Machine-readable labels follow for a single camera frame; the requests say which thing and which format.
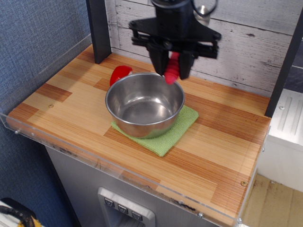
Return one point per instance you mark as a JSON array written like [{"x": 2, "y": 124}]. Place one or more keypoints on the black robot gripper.
[{"x": 179, "y": 26}]

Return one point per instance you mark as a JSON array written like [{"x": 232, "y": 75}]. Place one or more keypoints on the red-handled metal spoon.
[{"x": 171, "y": 73}]

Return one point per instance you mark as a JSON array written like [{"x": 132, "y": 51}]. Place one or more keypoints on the stainless steel bowl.
[{"x": 143, "y": 105}]

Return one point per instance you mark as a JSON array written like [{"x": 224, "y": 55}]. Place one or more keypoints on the red round plastic object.
[{"x": 120, "y": 72}]

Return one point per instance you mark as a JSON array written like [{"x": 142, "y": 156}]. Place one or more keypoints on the green cloth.
[{"x": 162, "y": 144}]

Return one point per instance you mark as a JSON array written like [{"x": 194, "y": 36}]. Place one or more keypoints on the clear acrylic table guard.
[{"x": 203, "y": 171}]

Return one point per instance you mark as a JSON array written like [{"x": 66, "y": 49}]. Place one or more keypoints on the white ribbed appliance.
[{"x": 281, "y": 158}]

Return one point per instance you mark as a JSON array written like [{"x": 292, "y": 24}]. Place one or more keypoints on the silver toy fridge cabinet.
[{"x": 102, "y": 200}]

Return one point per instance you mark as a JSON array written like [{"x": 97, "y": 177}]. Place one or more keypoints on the black and yellow object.
[{"x": 14, "y": 214}]

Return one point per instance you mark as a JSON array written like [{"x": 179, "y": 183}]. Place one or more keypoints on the left dark vertical post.
[{"x": 99, "y": 29}]

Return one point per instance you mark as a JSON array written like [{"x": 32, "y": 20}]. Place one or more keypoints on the dark vertical post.
[
  {"x": 99, "y": 29},
  {"x": 286, "y": 66}
]

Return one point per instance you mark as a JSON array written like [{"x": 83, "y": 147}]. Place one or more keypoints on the right dark vertical post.
[{"x": 286, "y": 66}]

